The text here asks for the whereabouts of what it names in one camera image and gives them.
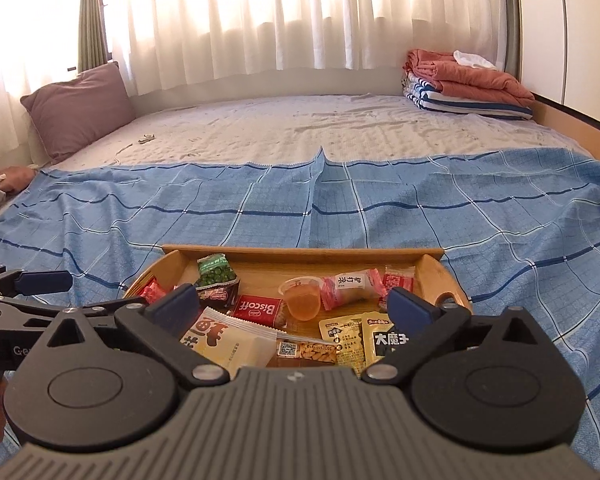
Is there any folded blue striped blanket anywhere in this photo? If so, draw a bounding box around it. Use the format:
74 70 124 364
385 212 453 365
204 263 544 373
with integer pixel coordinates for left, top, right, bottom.
401 72 534 121

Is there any small red white packet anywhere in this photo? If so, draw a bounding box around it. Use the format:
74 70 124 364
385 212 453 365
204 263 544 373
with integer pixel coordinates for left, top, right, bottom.
382 266 416 295

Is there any green pea packet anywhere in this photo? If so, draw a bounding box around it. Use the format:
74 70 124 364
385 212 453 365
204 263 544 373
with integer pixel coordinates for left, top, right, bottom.
196 253 239 289

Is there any dark red wafer packet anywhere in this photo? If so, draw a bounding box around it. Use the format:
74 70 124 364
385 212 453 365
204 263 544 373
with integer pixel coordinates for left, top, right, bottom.
137 277 241 311

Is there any white sheer curtain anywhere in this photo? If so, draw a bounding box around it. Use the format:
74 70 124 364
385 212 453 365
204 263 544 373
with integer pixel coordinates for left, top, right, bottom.
0 0 506 106

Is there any folded white cloth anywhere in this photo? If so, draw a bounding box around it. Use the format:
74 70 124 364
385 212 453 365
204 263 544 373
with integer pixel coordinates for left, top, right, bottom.
452 50 499 71

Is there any white bed headboard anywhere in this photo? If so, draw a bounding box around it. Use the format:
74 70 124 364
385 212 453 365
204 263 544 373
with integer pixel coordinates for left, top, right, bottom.
130 67 411 116

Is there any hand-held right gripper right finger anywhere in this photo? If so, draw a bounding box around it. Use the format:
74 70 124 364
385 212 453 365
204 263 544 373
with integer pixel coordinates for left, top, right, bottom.
361 287 552 387

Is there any wooden tray with handles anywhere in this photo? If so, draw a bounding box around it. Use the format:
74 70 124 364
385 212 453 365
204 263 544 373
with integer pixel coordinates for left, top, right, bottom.
121 244 475 376

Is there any pink pastry packet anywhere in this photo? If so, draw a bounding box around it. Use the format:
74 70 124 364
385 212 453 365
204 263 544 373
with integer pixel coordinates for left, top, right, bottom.
320 269 387 311

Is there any folded clothes stack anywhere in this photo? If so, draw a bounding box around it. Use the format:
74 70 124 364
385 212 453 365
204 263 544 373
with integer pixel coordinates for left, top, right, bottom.
404 49 536 107

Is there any yellow black snack packet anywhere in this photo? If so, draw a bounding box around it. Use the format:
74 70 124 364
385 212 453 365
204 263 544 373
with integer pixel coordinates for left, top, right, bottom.
361 311 406 361

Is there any clear nut bar packet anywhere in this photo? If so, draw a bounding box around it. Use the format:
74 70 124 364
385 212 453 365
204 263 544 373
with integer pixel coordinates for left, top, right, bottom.
275 337 339 365

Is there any green curtain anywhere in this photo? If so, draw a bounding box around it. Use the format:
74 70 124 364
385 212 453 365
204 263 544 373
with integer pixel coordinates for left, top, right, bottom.
77 0 112 72
500 0 524 74

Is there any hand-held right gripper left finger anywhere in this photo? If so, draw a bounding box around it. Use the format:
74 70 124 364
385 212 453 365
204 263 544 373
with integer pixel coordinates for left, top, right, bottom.
44 285 231 389

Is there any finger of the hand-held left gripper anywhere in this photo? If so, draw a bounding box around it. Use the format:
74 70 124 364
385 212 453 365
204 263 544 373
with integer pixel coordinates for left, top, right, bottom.
0 294 146 331
0 265 74 297

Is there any white wardrobe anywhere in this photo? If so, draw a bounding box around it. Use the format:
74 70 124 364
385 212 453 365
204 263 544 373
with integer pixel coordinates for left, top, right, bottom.
517 0 600 131

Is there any purple pillow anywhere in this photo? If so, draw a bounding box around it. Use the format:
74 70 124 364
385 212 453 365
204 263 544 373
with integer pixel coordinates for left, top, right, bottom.
20 61 135 165

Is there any white pastry packet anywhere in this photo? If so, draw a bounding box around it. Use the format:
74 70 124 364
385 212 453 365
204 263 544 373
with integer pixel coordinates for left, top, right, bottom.
180 306 287 369

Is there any brown cloth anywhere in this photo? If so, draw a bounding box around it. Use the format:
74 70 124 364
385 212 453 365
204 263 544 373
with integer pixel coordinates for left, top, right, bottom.
0 165 36 195

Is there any wooden bed frame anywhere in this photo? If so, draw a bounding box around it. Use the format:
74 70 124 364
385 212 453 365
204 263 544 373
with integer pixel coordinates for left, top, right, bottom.
530 92 600 161

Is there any beige snack packet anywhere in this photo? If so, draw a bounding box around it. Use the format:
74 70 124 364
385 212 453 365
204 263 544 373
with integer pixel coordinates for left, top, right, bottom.
319 313 367 369

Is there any white charging cable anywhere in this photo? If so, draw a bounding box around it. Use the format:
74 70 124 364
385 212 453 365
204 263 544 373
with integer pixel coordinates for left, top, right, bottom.
112 132 156 166

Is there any blue checkered bed sheet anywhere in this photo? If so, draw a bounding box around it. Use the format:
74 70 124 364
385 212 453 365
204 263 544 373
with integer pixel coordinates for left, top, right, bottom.
0 147 600 461

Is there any white quilted mattress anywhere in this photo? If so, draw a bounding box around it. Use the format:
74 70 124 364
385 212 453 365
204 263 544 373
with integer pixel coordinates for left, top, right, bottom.
45 92 596 169

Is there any orange jelly cup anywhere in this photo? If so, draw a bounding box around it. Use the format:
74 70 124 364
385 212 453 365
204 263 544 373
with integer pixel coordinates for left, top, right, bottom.
279 276 326 322

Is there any red biscuit packet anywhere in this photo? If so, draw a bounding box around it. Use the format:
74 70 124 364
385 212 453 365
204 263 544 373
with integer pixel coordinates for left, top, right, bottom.
230 294 287 331

